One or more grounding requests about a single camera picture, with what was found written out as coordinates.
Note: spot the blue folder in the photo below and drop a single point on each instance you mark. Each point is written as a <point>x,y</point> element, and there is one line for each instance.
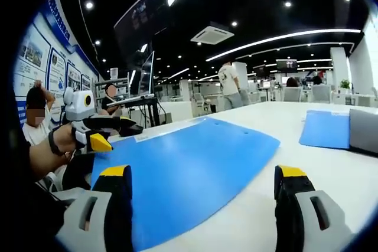
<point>192,160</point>
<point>325,129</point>

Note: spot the hanging office screen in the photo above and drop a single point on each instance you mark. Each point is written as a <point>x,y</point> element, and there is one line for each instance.
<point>286,65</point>

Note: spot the large dark display screen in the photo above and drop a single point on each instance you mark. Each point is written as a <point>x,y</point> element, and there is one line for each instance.
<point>141,24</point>

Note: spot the open laptop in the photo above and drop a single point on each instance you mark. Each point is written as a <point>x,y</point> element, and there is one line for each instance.
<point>146,75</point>

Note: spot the metal shelf rack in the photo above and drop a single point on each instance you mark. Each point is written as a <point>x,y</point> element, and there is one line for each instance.
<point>119,85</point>

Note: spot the black wristband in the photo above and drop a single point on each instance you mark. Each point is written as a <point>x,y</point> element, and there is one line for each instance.
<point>54,142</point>

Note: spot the blue framed wall poster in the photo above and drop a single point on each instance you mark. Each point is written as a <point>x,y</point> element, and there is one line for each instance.
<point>59,66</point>

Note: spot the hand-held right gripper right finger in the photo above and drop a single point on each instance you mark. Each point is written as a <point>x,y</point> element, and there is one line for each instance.
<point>289,204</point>

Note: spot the black computer mouse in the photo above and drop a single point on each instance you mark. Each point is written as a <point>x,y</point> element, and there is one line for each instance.
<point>133,131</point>

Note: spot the ceiling air conditioner unit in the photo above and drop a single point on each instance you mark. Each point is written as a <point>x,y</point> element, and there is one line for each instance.
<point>212,33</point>

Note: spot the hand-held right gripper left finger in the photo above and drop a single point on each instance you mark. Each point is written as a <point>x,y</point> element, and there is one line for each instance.
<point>118,204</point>

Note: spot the black folder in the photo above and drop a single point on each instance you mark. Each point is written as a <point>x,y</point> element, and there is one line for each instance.
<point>364,131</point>

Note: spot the black standing desk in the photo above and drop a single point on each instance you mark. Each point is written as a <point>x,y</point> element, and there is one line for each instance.
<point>152,113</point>

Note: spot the white table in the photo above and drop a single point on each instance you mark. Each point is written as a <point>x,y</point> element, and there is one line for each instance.
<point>325,160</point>

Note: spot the potted plant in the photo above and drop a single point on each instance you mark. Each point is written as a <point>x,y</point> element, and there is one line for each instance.
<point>345,83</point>

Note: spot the white office chair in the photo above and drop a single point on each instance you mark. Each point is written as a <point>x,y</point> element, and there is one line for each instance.
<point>292,94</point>
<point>321,93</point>

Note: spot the person's dark clothing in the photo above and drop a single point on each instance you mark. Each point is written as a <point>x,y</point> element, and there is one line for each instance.
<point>29,204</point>

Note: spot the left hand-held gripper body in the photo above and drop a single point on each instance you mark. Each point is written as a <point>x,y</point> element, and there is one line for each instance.
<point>78,106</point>

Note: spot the person's left hand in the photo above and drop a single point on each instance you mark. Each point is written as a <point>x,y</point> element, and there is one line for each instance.
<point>69,140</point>

